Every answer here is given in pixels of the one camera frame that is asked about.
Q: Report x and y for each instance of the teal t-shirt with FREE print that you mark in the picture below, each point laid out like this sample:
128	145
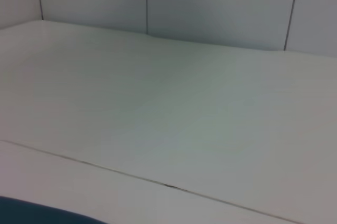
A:
39	213

